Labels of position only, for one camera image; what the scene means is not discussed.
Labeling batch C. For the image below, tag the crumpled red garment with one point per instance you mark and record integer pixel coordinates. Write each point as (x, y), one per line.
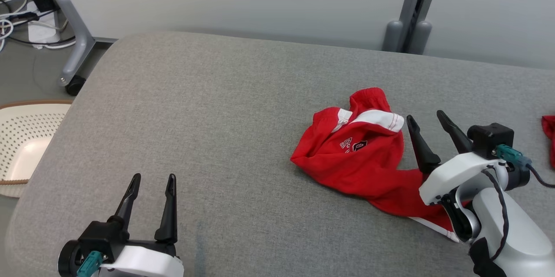
(550, 138)

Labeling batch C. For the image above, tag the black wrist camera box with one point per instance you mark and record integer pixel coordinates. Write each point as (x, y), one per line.
(490, 138)
(102, 236)

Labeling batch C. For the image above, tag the white perforated laundry basket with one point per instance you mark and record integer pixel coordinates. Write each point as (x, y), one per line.
(26, 138)

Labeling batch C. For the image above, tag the black power adapter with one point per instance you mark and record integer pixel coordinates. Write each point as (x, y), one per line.
(43, 1)

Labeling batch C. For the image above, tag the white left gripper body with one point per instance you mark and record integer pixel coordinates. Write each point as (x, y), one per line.
(147, 264)

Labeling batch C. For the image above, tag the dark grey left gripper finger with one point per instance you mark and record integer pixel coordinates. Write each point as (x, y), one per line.
(170, 216)
(130, 199)

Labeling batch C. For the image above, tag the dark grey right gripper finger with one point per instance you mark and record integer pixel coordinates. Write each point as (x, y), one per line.
(457, 136)
(422, 151)

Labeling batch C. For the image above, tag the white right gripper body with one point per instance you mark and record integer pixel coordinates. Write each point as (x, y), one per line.
(455, 173)

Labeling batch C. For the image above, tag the red garment with white trim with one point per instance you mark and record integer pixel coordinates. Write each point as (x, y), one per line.
(360, 164)

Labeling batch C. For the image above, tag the grey double partition post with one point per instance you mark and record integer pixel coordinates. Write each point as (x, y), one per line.
(412, 8)

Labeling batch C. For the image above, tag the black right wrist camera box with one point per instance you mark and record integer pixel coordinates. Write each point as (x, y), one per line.
(490, 138)

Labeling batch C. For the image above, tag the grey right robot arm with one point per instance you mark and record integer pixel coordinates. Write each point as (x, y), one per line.
(520, 242)

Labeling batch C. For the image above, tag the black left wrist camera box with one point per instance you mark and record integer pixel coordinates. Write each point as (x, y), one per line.
(102, 236)

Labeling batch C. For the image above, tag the grey curved partition leg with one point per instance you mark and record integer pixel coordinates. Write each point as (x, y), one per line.
(78, 38)

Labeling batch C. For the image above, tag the black caster wheel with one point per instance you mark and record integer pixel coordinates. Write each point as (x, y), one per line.
(74, 86)

